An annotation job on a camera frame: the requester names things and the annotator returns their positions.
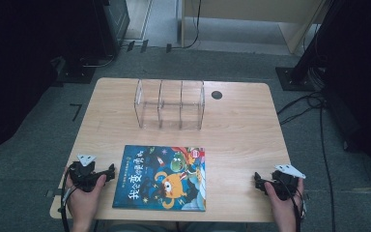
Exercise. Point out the colourful picture book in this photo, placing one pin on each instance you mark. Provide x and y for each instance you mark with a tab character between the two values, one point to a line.
148	180

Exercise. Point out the light wooden cabinet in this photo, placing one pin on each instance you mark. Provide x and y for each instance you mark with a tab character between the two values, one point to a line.
254	9

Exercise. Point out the person's left hand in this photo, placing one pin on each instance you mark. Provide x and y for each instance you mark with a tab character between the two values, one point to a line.
83	203

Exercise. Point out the clear acrylic book rack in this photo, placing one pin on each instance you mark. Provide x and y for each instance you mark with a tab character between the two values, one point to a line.
170	108

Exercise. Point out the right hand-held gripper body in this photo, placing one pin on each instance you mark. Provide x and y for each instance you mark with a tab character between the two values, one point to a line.
285	185

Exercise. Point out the black equipment box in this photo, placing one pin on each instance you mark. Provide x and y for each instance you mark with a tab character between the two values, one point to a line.
116	22

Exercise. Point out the black stand base plate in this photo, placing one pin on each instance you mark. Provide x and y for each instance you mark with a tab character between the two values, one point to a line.
291	84
77	74

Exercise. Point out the black angled floor tape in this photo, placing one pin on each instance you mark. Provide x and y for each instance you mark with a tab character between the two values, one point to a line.
76	111

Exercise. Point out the person's right hand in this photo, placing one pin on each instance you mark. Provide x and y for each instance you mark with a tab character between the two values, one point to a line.
283	208

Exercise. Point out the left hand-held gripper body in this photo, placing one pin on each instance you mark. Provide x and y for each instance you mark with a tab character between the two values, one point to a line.
84	177

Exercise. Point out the black round table grommet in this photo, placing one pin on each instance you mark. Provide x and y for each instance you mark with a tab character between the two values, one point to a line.
216	95

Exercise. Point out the black metal stand post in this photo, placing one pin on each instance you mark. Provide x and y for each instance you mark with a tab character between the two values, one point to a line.
312	42

